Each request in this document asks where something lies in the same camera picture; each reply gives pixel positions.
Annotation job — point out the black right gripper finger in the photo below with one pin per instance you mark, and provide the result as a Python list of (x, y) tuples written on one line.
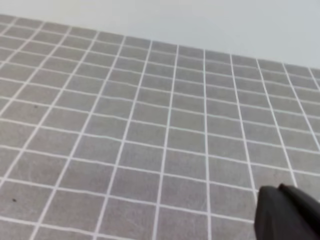
[(286, 213)]

